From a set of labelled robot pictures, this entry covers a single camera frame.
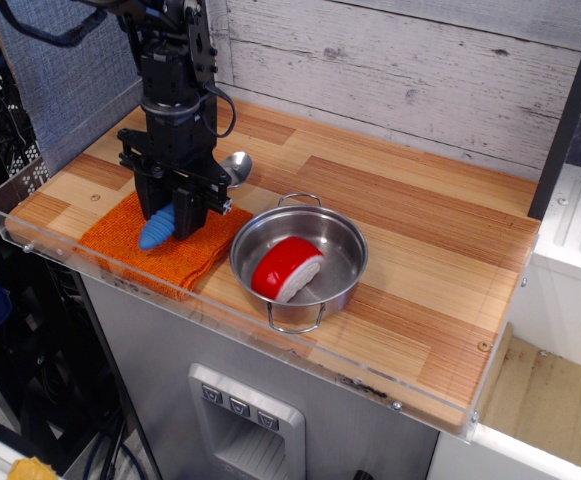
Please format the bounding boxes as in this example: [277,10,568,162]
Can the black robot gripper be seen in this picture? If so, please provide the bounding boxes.
[117,102,221,240]

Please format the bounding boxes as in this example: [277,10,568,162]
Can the blue handled metal spoon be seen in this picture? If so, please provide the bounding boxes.
[133,151,253,250]

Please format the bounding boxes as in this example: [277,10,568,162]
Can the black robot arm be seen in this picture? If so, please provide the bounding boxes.
[112,1,232,240]

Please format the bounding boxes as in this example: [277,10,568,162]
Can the orange woven cloth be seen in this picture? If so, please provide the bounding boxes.
[79,193,252,299]

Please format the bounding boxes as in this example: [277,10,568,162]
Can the clear acrylic table guard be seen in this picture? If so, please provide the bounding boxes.
[0,69,534,445]

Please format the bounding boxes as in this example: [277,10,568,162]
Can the small steel pot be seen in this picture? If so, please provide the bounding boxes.
[229,192,369,335]

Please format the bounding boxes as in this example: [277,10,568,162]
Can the silver toy dishwasher cabinet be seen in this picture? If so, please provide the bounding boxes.
[84,278,438,479]

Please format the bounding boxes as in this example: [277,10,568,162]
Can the white toy sink unit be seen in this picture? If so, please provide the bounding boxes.
[429,165,581,479]

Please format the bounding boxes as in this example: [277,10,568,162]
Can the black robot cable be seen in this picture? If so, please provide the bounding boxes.
[0,0,237,139]

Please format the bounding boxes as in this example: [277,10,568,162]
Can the black vertical post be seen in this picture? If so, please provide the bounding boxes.
[527,58,581,220]

